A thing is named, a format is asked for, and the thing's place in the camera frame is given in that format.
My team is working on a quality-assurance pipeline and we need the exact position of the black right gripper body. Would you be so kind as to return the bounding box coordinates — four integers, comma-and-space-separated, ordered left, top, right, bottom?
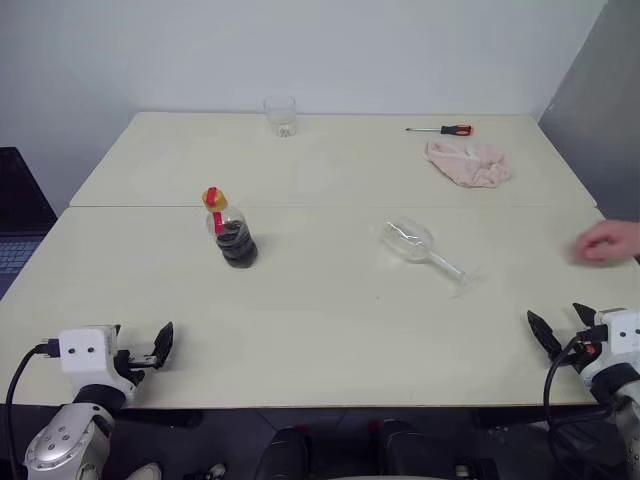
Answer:
563, 324, 609, 369

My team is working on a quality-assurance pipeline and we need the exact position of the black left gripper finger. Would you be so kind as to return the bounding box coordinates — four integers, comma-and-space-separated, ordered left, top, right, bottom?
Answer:
152, 321, 175, 371

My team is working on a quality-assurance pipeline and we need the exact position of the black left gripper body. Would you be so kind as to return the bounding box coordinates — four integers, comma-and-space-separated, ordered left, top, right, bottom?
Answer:
113, 347, 161, 386

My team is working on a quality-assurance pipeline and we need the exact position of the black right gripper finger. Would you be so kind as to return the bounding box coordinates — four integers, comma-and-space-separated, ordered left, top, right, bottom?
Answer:
572, 302, 596, 329
527, 309, 564, 361

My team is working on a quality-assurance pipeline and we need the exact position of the dark liquid plastic bottle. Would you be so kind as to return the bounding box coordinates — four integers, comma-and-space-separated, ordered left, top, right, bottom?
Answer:
205, 202, 260, 270

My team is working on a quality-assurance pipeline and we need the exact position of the yellow and red bottle cap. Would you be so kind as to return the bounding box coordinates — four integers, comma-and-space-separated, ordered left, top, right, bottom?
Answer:
201, 186, 230, 210

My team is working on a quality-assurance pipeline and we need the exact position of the clear wine glass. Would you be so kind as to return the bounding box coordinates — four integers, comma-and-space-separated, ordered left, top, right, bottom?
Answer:
380, 218, 482, 300

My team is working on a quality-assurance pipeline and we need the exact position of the person's bare hand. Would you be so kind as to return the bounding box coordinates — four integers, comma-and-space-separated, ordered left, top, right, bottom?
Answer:
574, 218, 640, 262

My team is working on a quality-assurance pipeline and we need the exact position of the white shoe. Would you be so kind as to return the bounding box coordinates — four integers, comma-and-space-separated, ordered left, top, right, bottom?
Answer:
124, 462, 164, 480

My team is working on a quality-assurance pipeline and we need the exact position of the dark rounded shape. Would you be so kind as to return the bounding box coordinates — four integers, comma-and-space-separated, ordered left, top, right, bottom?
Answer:
377, 418, 451, 480
259, 426, 314, 480

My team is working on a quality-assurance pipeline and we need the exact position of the crumpled pink cloth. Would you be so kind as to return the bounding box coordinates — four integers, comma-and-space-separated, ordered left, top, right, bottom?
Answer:
423, 139, 513, 190

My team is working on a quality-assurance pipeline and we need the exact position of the dark laptop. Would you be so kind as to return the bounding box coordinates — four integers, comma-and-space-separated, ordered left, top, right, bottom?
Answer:
0, 147, 58, 301

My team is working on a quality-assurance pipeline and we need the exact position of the orange and black screwdriver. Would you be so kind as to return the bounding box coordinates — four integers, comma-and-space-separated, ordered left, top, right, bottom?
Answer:
405, 124, 475, 137

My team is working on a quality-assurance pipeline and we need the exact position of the clear glass tumbler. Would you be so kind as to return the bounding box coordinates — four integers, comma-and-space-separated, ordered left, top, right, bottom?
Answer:
263, 94, 297, 139

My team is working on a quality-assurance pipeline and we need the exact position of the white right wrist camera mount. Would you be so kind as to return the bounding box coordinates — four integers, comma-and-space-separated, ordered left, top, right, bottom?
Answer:
582, 308, 640, 386

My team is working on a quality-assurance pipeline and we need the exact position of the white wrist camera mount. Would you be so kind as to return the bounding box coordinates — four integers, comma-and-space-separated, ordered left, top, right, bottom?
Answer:
582, 308, 640, 386
58, 324, 139, 401

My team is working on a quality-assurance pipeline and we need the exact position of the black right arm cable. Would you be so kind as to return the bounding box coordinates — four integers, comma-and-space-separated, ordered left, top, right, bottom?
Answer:
543, 339, 626, 480

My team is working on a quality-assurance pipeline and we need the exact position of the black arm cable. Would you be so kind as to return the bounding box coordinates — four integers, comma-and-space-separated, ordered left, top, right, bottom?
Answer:
4, 339, 61, 480
543, 339, 626, 480

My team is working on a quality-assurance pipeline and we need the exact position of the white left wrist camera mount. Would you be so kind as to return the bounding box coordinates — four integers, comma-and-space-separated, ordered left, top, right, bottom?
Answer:
58, 324, 139, 401

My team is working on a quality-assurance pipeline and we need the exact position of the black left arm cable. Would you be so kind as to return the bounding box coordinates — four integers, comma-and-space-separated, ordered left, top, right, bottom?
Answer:
4, 339, 61, 480

